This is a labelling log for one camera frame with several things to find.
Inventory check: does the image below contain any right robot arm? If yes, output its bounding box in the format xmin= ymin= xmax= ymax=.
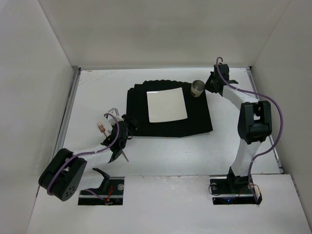
xmin=205 ymin=63 xmax=272 ymax=192

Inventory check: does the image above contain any purple cable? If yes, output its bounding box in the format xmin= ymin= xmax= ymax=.
xmin=47 ymin=113 xmax=120 ymax=204
xmin=215 ymin=57 xmax=284 ymax=203

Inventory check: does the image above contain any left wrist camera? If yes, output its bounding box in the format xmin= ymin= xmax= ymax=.
xmin=106 ymin=108 xmax=123 ymax=124

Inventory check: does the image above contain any copper fork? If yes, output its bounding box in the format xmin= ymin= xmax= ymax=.
xmin=97 ymin=122 xmax=107 ymax=137

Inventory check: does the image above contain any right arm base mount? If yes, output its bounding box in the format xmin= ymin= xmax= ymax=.
xmin=208 ymin=176 xmax=263 ymax=205

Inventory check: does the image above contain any white square plate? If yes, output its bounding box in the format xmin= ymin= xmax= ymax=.
xmin=147 ymin=88 xmax=188 ymax=123

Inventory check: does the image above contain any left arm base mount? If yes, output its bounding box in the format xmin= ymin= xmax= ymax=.
xmin=78 ymin=168 xmax=125 ymax=206

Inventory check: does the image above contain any black cloth placemat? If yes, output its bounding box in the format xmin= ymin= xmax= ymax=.
xmin=126 ymin=80 xmax=213 ymax=137

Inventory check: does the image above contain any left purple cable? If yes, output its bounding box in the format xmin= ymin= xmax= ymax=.
xmin=47 ymin=113 xmax=120 ymax=204

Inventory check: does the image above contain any silver metal cup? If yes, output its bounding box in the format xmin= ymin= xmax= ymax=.
xmin=191 ymin=80 xmax=205 ymax=98

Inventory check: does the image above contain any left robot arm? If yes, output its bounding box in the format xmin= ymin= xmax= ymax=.
xmin=39 ymin=113 xmax=138 ymax=201

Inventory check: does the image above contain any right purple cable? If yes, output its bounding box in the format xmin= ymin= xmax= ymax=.
xmin=215 ymin=57 xmax=284 ymax=203

